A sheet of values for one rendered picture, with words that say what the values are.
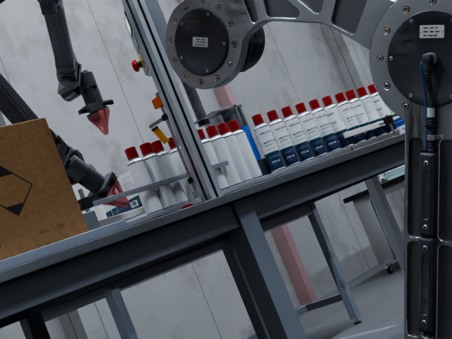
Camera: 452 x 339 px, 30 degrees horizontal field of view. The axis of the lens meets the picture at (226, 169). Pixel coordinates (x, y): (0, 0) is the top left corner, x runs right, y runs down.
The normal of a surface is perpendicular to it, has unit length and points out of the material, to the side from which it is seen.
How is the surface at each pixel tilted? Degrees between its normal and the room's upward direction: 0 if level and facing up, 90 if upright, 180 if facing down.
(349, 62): 90
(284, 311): 90
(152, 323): 90
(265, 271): 90
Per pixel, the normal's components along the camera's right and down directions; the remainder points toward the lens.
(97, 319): 0.73, -0.35
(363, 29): -0.58, 0.16
